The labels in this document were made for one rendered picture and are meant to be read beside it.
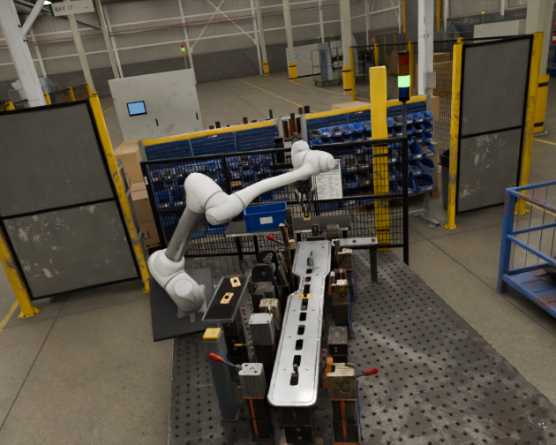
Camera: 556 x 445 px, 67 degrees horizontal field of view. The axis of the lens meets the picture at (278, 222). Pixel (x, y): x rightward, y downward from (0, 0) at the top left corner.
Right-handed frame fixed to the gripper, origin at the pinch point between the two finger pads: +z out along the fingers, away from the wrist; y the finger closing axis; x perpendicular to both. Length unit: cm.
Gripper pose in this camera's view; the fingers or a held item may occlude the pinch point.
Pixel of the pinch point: (306, 211)
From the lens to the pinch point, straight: 251.3
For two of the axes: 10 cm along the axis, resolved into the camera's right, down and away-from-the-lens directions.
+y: 9.8, -0.6, -1.7
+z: 1.2, 9.2, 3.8
